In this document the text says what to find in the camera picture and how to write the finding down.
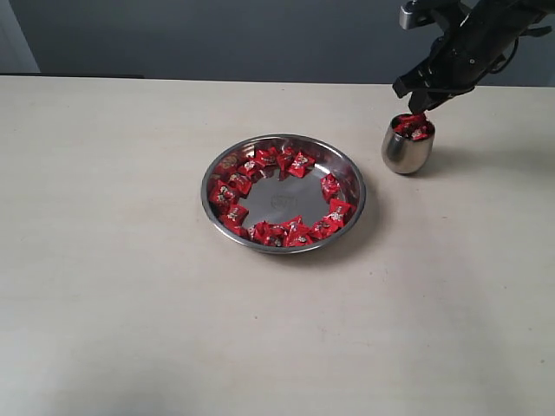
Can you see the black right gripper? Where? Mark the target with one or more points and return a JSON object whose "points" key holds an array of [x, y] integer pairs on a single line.
{"points": [[468, 53]]}

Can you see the red candy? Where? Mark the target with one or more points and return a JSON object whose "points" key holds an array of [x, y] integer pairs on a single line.
{"points": [[418, 119]]}

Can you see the stainless steel cup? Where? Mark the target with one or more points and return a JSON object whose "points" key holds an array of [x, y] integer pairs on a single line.
{"points": [[405, 147]]}

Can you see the round stainless steel plate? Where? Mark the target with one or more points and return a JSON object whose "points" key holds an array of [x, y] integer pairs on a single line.
{"points": [[280, 199]]}

